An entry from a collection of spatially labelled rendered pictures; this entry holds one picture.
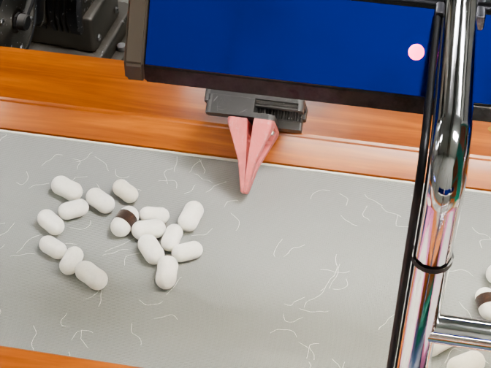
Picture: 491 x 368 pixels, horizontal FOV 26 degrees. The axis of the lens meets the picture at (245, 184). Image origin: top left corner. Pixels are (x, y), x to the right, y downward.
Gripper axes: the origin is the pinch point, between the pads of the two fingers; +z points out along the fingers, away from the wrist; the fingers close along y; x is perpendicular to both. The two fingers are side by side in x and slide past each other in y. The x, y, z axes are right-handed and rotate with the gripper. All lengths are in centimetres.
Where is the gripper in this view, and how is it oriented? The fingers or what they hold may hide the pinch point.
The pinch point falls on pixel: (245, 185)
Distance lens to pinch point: 109.8
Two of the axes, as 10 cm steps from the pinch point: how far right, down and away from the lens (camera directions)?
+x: 1.2, 1.3, 9.9
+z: -1.4, 9.8, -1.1
